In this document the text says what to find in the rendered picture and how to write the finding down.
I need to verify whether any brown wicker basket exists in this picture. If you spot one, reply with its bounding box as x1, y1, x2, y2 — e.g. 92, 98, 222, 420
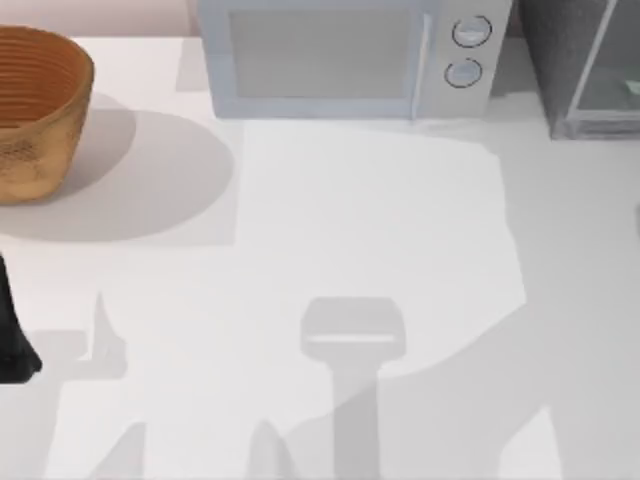
0, 26, 96, 206

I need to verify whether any microwave oven door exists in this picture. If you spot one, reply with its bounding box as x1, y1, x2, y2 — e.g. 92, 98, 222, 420
195, 0, 441, 120

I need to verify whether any round microwave knob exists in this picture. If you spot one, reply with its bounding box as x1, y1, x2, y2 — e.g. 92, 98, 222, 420
443, 56, 484, 90
451, 14, 494, 49

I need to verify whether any microwave door handle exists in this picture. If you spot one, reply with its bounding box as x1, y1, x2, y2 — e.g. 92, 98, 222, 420
410, 12, 433, 120

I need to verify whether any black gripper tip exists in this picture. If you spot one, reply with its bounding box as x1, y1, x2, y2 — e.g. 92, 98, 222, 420
0, 254, 43, 386

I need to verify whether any pale microwave oven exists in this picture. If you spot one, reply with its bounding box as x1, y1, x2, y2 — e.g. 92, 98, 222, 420
194, 0, 514, 122

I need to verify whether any grey cabinet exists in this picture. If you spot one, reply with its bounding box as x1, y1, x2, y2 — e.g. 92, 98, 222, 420
517, 0, 640, 141

